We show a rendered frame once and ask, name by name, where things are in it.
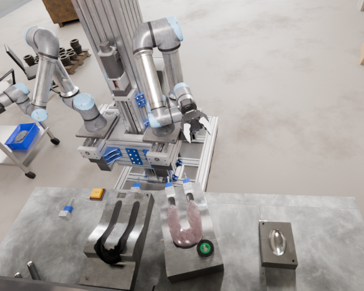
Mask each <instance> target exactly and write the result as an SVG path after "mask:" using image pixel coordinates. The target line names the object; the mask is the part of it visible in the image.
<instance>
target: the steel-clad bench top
mask: <svg viewBox="0 0 364 291"><path fill-rule="evenodd" d="M92 191H93V189H91V188H56V187H37V186H36V188H35V189H34V191H33V192H32V194H31V196H30V197H29V199H28V200H27V202H26V204H25V205H24V207H23V209H22V210H21V212H20V213H19V215H18V217H17V218H16V220H15V222H14V223H13V224H12V227H11V228H10V230H9V231H8V233H7V235H6V236H5V238H4V239H3V241H2V242H1V244H0V276H5V277H14V275H15V274H16V273H20V274H21V276H22V278H24V279H32V277H31V274H30V272H29V269H28V267H27V263H28V262H33V263H34V265H35V268H36V270H37V272H38V274H39V277H40V279H41V281H48V282H58V283H67V284H72V285H80V284H79V282H80V279H81V276H82V274H83V271H84V268H85V266H86V263H87V259H88V257H87V256H86V255H85V254H84V252H83V249H84V246H85V244H86V241H87V239H88V238H89V236H90V235H91V233H92V232H93V231H94V230H95V228H96V227H97V226H98V223H99V221H100V219H101V216H102V213H103V210H104V207H105V204H106V201H107V198H108V196H109V193H110V191H117V192H120V193H126V192H130V191H131V190H126V189H106V192H105V194H104V197H103V199H102V201H95V200H90V196H91V193H92ZM144 192H150V193H151V194H152V196H153V198H154V205H153V210H152V213H151V218H150V223H149V226H148V231H147V236H146V240H145V243H144V248H143V253H142V258H141V261H140V266H139V271H138V275H137V279H136V283H135V288H134V291H152V289H153V286H155V289H154V291H364V221H363V218H362V216H361V213H360V210H359V208H358V205H357V203H356V200H355V198H354V197H338V196H303V195H268V194H250V193H214V192H204V196H205V199H206V203H207V206H208V209H209V213H210V217H211V221H212V224H213V228H214V232H215V235H216V239H217V241H218V245H219V248H220V252H221V256H222V260H223V263H224V271H223V272H220V273H215V274H210V275H205V276H202V277H197V278H193V279H188V280H185V281H180V282H176V283H171V282H170V280H169V279H168V278H167V274H166V264H165V255H164V251H165V244H164V242H161V239H163V238H164V237H163V232H162V225H161V206H160V200H159V192H158V191H144V190H141V193H144ZM72 199H74V200H73V202H72V205H71V206H72V207H73V210H72V212H71V214H72V217H71V219H70V221H69V220H62V219H61V218H60V217H59V214H60V211H63V210H64V207H65V206H69V204H70V201H71V200H72ZM259 209H260V210H259ZM259 221H273V222H290V223H291V226H292V232H293V237H294V243H295V249H296V255H297V260H298V266H297V268H296V269H295V270H291V269H284V268H271V267H262V265H261V251H260V243H259V229H258V226H259Z"/></svg>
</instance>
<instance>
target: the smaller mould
mask: <svg viewBox="0 0 364 291"><path fill-rule="evenodd" d="M258 229H259V243H260V251H261V265H262V267H271V268H284V269H291V270H295V269H296V268H297V266H298V260H297V255H296V249H295V243H294V237H293V232H292V226H291V223H290V222H273V221H259V226H258Z"/></svg>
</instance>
